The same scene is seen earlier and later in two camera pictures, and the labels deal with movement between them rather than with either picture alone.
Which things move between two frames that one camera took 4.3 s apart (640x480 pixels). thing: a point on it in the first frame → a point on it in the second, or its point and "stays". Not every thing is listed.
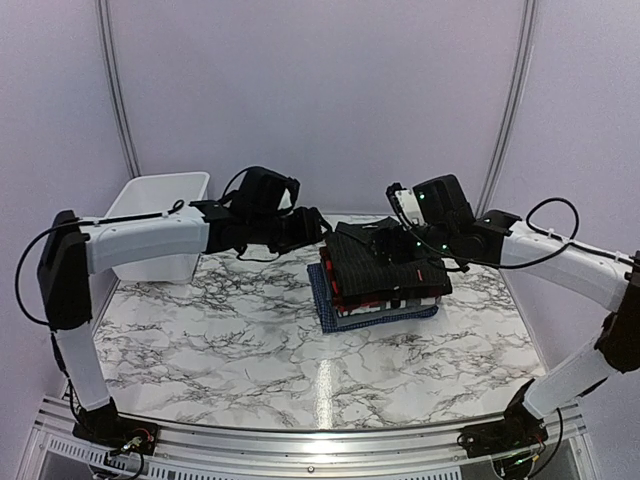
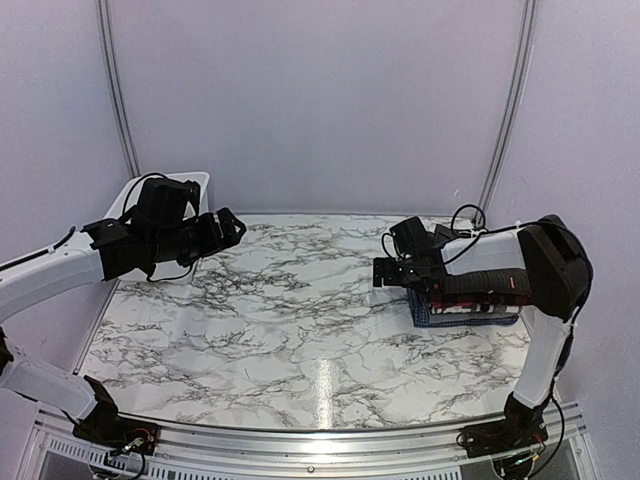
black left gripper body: x=291 y=236 → x=193 y=246
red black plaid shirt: x=342 y=301 → x=458 y=300
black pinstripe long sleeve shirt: x=377 y=259 → x=509 y=281
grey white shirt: x=386 y=310 → x=475 y=311
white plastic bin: x=152 y=194 stays
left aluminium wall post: x=119 y=87 stays
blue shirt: x=326 y=309 → x=424 y=316
